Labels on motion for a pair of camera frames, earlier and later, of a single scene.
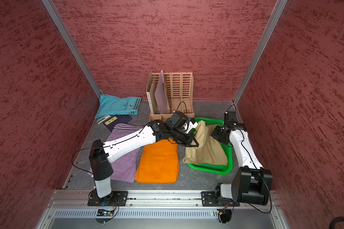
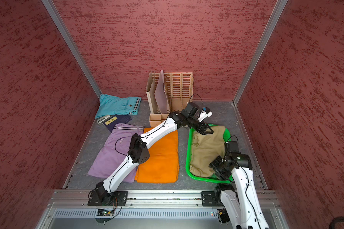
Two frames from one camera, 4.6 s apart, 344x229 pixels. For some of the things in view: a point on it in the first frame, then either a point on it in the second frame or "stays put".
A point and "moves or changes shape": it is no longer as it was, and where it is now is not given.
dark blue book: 116,119 stays put
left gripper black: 187,141 → 205,127
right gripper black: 215,134 → 222,174
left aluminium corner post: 69,43 stays put
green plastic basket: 215,168 moves or changes shape
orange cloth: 159,163 stays put
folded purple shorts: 124,169 stays put
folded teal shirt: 112,105 stays put
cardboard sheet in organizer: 151,88 stays put
